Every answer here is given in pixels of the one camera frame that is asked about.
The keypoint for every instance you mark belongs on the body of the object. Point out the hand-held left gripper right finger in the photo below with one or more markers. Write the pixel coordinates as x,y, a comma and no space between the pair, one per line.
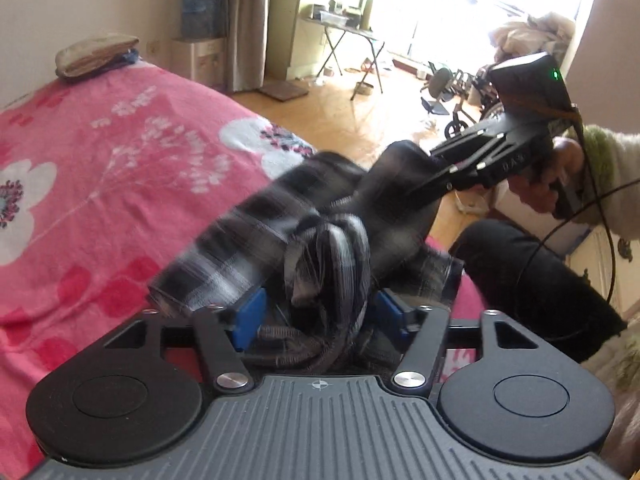
390,310

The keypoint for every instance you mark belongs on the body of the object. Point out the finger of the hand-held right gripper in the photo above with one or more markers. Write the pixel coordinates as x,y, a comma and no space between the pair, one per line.
475,175
475,142

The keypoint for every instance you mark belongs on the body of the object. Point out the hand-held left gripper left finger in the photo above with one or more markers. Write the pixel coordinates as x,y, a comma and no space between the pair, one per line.
250,317

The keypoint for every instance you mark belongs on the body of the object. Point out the black white plaid pants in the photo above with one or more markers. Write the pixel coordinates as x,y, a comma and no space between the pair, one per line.
260,230

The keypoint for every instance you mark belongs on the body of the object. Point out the person's right forearm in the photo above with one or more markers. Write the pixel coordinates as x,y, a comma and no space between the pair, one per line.
615,180

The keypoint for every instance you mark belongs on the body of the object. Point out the person's right hand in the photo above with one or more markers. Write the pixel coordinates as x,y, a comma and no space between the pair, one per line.
565,157

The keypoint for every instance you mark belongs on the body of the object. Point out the pile of beige laundry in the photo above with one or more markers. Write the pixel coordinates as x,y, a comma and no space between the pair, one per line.
535,35

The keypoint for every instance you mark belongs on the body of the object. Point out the wheelchair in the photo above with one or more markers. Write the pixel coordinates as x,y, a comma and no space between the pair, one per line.
442,82

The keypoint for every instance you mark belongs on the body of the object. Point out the person's black trouser leg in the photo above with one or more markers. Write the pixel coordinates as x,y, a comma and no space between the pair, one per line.
525,280

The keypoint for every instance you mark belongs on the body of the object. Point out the folding table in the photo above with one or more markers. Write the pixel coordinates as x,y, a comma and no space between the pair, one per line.
345,22

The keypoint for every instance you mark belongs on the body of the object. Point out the brown floor mat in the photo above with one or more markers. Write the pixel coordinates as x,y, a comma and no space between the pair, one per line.
283,91

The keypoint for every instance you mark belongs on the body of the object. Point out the pink floral blanket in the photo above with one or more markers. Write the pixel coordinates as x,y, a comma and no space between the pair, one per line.
100,185

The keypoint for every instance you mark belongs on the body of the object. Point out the person's fuzzy jacket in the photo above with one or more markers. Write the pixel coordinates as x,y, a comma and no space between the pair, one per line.
622,370

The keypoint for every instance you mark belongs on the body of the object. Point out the white water dispenser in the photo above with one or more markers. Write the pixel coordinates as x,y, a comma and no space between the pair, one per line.
200,62

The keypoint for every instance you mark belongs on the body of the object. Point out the beige curtain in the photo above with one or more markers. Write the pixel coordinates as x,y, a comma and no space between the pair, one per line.
245,20

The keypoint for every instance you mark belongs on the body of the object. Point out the folded dark blue garment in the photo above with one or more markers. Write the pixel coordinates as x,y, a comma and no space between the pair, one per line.
129,57

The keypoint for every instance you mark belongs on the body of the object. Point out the folded beige garment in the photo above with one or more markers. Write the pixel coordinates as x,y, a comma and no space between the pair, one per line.
92,52

